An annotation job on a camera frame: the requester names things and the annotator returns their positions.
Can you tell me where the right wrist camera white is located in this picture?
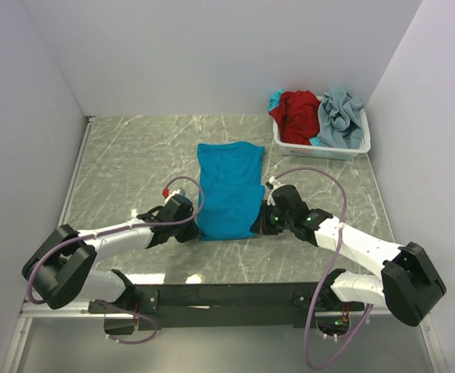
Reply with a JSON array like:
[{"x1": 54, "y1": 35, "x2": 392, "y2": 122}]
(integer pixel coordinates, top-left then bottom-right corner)
[{"x1": 266, "y1": 176, "x2": 283, "y2": 190}]

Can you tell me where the light blue garment in basket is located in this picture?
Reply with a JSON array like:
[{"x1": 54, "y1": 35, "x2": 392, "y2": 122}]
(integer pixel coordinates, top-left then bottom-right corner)
[{"x1": 268, "y1": 89, "x2": 284, "y2": 113}]

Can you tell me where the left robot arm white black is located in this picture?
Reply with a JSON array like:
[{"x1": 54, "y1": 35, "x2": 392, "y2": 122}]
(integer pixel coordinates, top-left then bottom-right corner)
[{"x1": 22, "y1": 192, "x2": 199, "y2": 311}]

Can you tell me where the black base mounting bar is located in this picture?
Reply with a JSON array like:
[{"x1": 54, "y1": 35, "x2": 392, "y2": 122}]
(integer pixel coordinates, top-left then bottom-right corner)
[{"x1": 87, "y1": 282, "x2": 368, "y2": 337}]

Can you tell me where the red t shirt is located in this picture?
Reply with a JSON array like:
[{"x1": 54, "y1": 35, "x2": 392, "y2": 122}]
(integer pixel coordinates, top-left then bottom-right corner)
[{"x1": 269, "y1": 90, "x2": 321, "y2": 145}]

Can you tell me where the grey t shirt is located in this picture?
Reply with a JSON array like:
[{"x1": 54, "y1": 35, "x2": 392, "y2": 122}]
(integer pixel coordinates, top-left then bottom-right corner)
[{"x1": 317, "y1": 88, "x2": 363, "y2": 149}]

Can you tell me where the aluminium rail frame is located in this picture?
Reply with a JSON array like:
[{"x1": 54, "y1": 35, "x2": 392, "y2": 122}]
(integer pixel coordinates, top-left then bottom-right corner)
[{"x1": 2, "y1": 114, "x2": 446, "y2": 373}]

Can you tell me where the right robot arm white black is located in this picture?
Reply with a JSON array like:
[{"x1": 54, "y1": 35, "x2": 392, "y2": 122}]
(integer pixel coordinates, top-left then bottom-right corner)
[{"x1": 251, "y1": 179, "x2": 446, "y2": 326}]

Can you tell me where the blue t shirt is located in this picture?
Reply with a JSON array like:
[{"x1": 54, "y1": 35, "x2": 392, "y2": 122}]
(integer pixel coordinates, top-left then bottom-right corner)
[{"x1": 196, "y1": 141, "x2": 265, "y2": 241}]

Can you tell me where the white laundry basket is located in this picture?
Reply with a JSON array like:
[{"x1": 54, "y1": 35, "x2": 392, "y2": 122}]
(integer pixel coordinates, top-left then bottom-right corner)
[{"x1": 273, "y1": 96, "x2": 370, "y2": 160}]

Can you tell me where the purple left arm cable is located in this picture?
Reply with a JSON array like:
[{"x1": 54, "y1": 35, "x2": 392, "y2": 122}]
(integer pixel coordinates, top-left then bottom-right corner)
[{"x1": 26, "y1": 175, "x2": 205, "y2": 346}]

